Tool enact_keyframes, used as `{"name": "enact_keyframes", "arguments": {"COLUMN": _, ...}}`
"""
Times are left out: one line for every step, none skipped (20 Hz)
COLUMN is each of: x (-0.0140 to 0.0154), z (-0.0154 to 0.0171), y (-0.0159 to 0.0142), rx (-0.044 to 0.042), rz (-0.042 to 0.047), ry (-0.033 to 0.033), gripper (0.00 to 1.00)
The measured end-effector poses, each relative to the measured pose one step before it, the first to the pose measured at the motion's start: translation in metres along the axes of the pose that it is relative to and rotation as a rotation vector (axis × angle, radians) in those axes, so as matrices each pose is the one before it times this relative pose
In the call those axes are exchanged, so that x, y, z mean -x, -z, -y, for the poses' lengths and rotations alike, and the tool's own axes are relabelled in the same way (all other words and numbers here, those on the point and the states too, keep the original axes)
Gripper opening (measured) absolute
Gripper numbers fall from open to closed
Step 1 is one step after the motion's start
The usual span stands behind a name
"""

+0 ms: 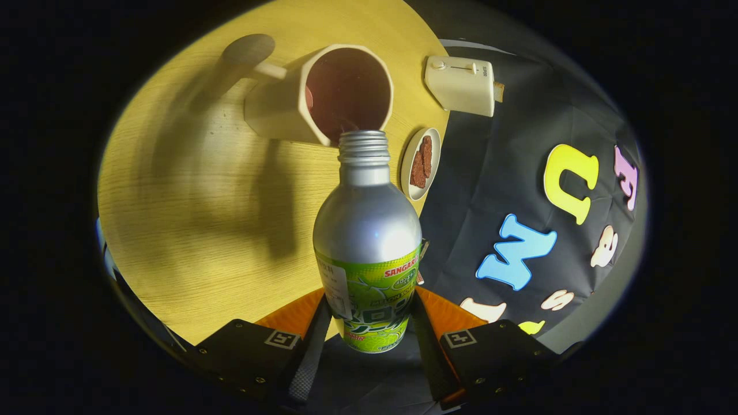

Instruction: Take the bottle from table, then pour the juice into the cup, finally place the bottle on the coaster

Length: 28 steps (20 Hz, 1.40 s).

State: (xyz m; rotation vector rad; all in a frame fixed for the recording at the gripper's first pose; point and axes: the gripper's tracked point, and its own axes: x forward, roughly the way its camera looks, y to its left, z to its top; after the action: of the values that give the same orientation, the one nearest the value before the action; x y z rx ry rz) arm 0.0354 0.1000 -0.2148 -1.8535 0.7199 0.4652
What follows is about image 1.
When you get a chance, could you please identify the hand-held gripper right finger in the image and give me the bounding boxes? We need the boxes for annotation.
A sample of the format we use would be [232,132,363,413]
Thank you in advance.
[411,286,560,410]

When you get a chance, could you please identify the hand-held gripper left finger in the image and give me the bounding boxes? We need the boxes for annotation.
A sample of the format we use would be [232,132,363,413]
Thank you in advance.
[193,288,334,407]

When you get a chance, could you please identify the silver juice bottle green label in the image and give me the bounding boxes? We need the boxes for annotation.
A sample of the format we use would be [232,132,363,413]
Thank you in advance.
[312,130,423,354]

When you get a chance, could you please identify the beige cup wooden handle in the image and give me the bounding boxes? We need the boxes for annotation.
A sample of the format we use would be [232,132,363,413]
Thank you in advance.
[221,33,395,148]

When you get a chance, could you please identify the wooden table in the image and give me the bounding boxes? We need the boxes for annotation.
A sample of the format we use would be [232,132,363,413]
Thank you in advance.
[97,0,450,346]

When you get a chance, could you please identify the white round plate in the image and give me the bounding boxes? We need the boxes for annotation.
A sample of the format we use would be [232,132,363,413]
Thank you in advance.
[400,127,442,201]

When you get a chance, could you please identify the white toaster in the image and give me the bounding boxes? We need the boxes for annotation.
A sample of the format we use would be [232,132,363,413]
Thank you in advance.
[424,55,498,118]

